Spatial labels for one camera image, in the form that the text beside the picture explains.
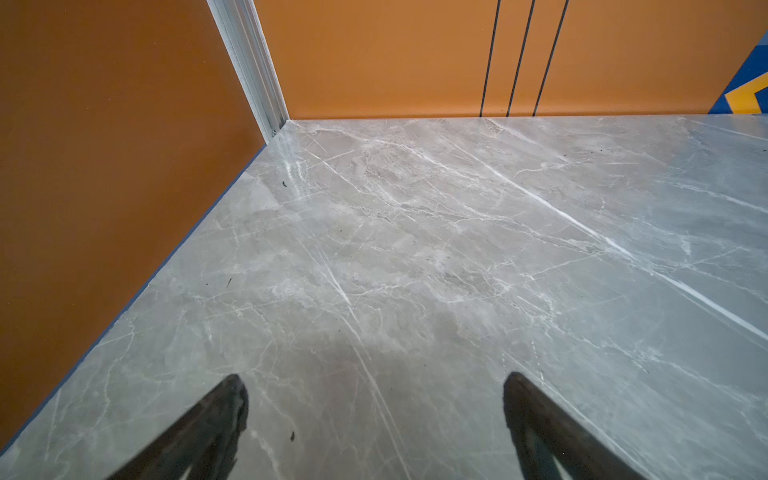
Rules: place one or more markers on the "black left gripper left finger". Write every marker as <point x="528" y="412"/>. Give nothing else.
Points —
<point x="201" y="444"/>

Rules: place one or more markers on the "aluminium corner post left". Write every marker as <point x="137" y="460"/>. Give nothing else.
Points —
<point x="241" y="30"/>

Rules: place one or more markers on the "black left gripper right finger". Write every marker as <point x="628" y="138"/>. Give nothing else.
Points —
<point x="548" y="440"/>

